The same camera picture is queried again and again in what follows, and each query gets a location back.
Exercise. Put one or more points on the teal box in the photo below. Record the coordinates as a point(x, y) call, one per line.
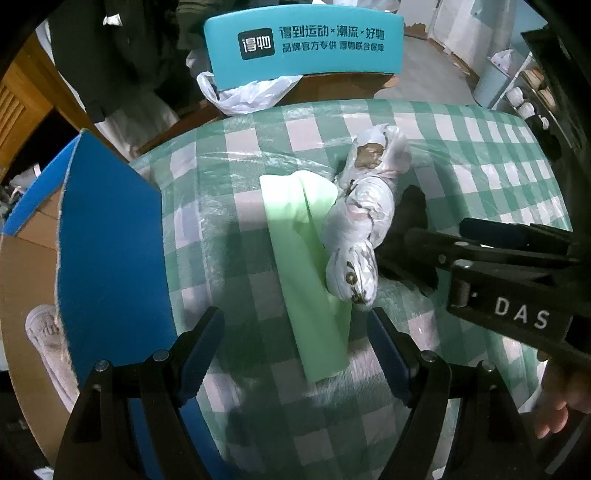
point(323, 64)

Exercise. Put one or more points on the person's right hand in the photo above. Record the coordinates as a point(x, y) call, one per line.
point(554, 406)

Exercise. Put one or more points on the white plastic bag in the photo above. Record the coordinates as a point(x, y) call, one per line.
point(244, 99)

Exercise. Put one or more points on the cardboard box with blue rim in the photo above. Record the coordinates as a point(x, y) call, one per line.
point(111, 258)

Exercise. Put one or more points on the white plastic-wrapped bundle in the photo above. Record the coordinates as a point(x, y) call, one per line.
point(364, 207)

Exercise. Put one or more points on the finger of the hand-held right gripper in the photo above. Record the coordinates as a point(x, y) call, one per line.
point(466, 258)
point(508, 233)

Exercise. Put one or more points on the wooden wardrobe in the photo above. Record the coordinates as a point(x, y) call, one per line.
point(27, 101)

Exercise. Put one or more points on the white garment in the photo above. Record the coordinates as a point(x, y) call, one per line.
point(138, 131)

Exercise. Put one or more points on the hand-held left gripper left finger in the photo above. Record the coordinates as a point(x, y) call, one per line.
point(198, 364)

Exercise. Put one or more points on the light blue trash bin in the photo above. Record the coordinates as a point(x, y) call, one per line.
point(491, 83)

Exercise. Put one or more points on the grey knit cloth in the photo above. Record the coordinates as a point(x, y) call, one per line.
point(46, 337)

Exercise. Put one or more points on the black jacket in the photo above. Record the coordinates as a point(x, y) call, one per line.
point(115, 55)

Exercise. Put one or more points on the group of shoes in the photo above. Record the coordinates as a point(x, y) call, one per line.
point(531, 110)

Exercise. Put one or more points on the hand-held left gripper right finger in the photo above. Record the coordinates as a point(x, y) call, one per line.
point(392, 364)

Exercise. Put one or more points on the green checked tablecloth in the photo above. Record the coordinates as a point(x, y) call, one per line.
point(461, 152)

